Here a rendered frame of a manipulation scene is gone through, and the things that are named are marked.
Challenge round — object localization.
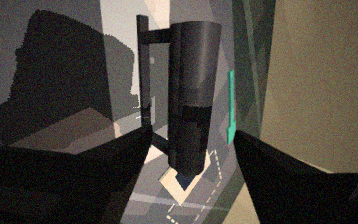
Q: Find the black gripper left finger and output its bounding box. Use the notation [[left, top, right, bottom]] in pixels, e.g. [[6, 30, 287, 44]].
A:
[[0, 124, 153, 224]]

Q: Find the cream square tile with dark blue centre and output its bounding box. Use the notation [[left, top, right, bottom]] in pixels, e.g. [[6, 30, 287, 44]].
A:
[[159, 151, 211, 205]]

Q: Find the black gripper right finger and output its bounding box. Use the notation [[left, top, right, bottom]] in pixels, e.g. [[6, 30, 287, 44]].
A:
[[233, 130, 358, 224]]

